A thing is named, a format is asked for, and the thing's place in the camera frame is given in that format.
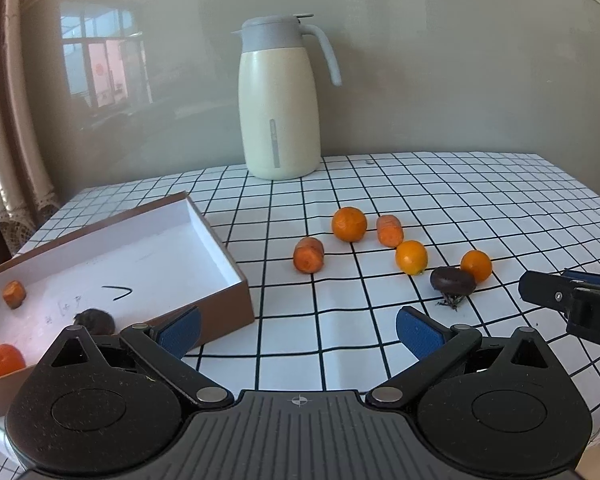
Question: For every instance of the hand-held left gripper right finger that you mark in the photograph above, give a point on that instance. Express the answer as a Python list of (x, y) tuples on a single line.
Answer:
[(420, 332)]

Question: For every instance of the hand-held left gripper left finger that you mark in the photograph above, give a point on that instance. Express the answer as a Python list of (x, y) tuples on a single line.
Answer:
[(180, 330)]

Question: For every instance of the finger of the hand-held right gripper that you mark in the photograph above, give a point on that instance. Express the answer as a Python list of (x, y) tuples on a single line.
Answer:
[(545, 290), (597, 280)]

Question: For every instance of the dark mangosteen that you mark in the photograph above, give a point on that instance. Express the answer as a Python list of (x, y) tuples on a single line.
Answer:
[(452, 280), (95, 321)]

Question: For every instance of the small orange mandarin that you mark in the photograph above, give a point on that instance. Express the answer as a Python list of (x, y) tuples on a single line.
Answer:
[(411, 257), (349, 224), (6, 360), (476, 265)]

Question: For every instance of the brown cardboard box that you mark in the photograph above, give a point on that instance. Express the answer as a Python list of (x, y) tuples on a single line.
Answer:
[(130, 255)]

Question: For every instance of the orange carrot piece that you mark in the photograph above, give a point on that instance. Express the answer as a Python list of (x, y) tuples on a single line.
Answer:
[(389, 230), (309, 255), (14, 294)]

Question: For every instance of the white checkered tablecloth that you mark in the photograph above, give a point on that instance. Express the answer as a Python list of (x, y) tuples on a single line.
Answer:
[(430, 190)]

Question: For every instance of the beige curtain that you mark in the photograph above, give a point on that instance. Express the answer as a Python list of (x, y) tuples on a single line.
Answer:
[(10, 160)]

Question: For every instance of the cream thermos jug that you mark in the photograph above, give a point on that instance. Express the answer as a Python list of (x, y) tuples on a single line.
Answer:
[(280, 110)]

